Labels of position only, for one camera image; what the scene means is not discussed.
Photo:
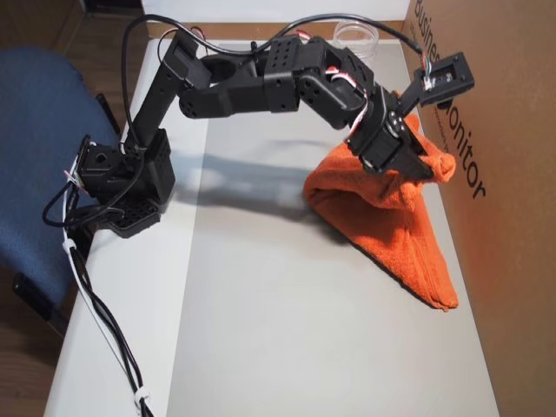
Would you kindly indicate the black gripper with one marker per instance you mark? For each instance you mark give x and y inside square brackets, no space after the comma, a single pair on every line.
[386,148]

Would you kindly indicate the orange terry towel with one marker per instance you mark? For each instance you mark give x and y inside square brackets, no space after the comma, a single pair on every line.
[391,226]

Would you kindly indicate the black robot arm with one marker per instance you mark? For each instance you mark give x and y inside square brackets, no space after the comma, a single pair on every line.
[226,91]

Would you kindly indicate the clear plastic jar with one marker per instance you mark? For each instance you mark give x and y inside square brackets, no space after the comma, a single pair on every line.
[369,43]

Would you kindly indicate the brown cardboard monitor box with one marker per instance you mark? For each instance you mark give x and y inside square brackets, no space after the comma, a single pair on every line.
[512,239]

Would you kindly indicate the grey table mat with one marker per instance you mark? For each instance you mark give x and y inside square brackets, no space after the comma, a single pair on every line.
[260,326]

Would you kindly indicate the black perforated base clamp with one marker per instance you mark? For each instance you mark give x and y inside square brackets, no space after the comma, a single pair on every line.
[134,219]

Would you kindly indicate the blue fabric office chair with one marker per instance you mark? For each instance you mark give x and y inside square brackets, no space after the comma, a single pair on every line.
[35,152]

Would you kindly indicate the black square wrist camera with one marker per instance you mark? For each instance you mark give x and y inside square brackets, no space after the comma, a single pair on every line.
[447,76]

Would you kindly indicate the black chair armrest post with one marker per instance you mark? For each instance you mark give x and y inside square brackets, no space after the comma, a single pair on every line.
[108,115]

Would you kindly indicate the black chair frame bracket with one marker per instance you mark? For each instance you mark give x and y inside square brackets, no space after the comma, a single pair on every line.
[35,299]

